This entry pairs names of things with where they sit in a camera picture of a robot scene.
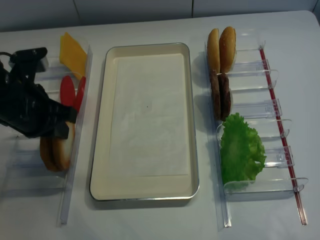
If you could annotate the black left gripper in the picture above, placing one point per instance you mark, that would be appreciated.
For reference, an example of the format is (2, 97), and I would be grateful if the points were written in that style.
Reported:
(27, 108)

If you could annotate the toasted bread slice white face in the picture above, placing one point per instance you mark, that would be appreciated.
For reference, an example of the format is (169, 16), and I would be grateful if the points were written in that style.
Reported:
(62, 148)

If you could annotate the red tomato slice left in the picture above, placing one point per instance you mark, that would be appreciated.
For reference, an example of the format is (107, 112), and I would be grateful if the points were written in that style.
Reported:
(67, 91)

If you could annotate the red tomato slice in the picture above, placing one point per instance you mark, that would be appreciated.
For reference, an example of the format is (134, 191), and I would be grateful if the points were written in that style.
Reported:
(80, 94)
(67, 91)

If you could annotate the toasted bread slice brown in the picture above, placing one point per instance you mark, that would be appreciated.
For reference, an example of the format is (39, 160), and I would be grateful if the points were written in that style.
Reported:
(46, 154)

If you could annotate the red tomato slice right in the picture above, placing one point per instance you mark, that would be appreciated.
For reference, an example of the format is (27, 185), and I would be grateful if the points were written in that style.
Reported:
(80, 94)

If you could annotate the yellow cheese slice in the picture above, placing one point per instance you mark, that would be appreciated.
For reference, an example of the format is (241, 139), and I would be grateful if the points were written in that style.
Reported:
(72, 55)

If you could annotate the brown meat patty rear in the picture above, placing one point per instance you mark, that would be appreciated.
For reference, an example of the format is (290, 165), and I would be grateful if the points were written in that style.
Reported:
(215, 93)

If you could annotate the brown meat patty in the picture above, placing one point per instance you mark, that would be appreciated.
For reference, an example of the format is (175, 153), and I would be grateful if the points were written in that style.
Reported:
(215, 93)
(225, 96)

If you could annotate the brown meat patty front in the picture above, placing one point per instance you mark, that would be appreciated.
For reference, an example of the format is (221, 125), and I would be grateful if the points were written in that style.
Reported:
(225, 96)

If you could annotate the green lettuce leaf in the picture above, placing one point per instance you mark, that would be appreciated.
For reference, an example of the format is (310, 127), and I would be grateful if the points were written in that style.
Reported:
(242, 152)

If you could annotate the clear acrylic rack left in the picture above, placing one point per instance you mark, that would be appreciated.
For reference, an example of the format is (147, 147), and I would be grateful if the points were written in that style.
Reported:
(22, 171)

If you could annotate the clear acrylic rack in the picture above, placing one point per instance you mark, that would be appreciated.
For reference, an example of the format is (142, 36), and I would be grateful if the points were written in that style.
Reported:
(22, 171)
(248, 82)

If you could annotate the cream metal tray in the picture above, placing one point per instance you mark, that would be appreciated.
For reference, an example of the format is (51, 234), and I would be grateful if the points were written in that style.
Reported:
(104, 184)

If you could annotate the white paper liner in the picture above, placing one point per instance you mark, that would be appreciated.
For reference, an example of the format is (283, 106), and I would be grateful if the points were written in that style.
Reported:
(149, 135)

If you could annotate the bun half left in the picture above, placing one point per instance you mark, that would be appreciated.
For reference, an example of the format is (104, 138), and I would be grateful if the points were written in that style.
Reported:
(213, 51)

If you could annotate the bun half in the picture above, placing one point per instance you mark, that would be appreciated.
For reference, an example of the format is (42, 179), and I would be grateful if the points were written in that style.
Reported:
(213, 51)
(227, 49)

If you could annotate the bun half right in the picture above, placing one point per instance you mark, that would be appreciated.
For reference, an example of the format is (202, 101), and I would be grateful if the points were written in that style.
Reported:
(227, 49)

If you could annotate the clear acrylic rack right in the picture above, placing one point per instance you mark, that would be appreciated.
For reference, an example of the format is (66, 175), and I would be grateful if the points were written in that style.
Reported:
(248, 82)

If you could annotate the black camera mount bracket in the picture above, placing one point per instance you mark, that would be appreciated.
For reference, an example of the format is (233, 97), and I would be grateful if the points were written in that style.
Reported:
(24, 64)

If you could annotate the red rail strip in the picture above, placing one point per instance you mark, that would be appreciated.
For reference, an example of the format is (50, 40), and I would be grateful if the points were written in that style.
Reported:
(288, 156)

